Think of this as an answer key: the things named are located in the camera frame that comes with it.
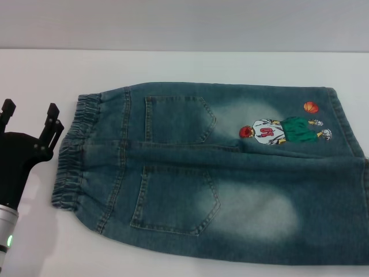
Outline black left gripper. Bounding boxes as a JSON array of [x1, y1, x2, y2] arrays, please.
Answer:
[[0, 99, 65, 210]]

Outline blue denim shorts basketball print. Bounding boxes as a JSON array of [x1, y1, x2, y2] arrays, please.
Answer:
[[51, 82, 369, 265]]

